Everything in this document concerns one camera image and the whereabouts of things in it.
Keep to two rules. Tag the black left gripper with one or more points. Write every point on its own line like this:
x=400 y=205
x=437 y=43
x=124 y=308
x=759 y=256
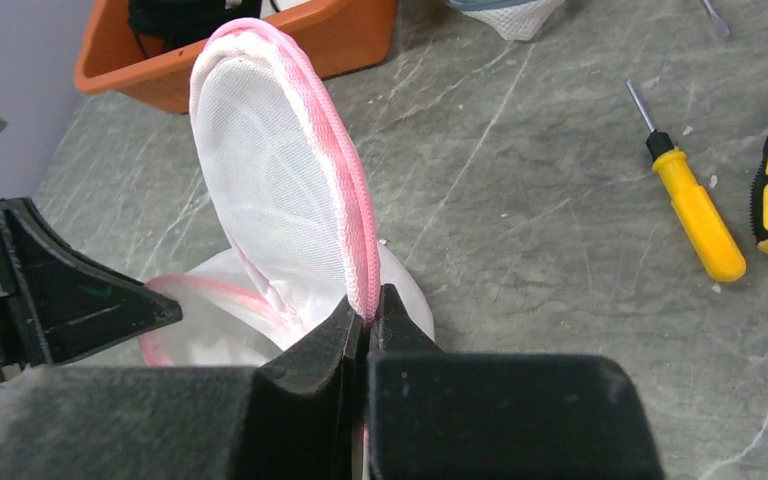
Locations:
x=64 y=305

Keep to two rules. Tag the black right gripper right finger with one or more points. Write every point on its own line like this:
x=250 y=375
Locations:
x=433 y=414

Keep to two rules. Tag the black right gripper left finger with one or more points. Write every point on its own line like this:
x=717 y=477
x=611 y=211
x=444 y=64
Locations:
x=288 y=419

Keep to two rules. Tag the white mesh pink-zip laundry bag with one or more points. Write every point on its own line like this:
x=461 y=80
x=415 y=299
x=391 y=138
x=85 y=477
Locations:
x=291 y=196

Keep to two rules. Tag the white mesh blue-zip laundry bag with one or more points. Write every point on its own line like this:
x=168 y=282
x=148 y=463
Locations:
x=513 y=20

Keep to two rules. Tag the orange plastic tub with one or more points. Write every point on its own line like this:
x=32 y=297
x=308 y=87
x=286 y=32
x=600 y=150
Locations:
x=313 y=39

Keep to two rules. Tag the small yellow black screwdriver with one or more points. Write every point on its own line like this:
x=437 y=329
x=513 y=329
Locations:
x=700 y=219

